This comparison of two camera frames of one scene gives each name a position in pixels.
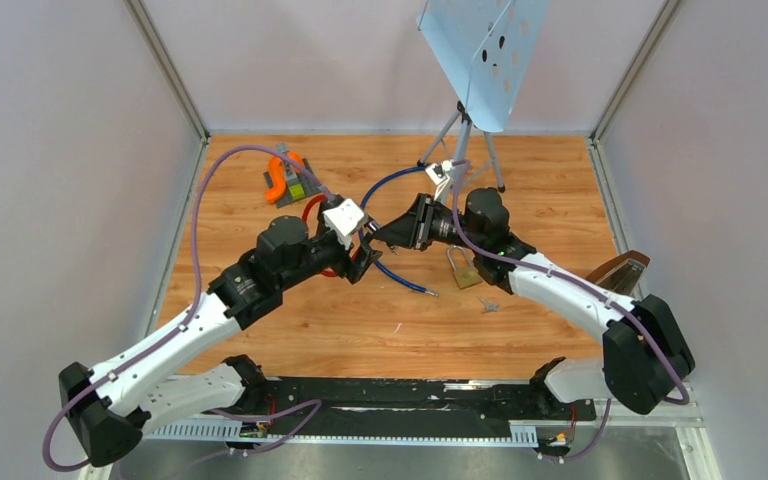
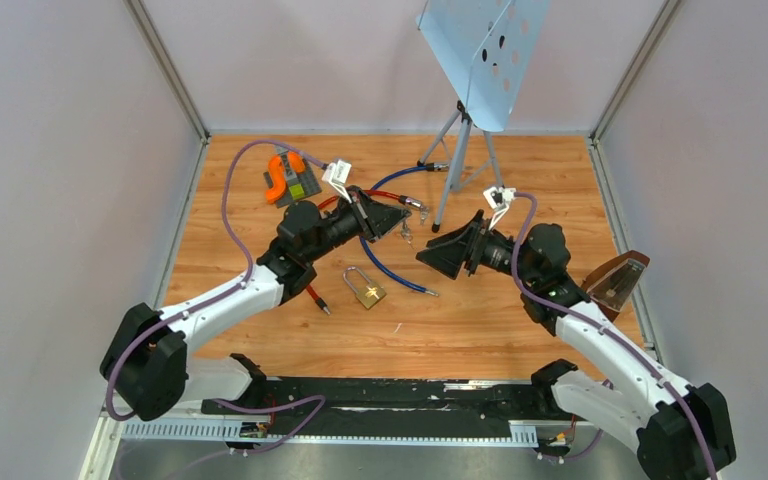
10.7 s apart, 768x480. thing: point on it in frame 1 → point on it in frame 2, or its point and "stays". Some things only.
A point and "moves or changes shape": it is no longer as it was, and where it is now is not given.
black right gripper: x=411 y=230 → x=466 y=244
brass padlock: x=467 y=277 moves or changes shape
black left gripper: x=354 y=270 → x=373 y=218
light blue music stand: x=485 y=49 stays
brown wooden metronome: x=623 y=274 stays
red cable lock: x=305 y=218 → x=402 y=199
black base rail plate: x=411 y=406 stays
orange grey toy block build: x=286 y=182 stays
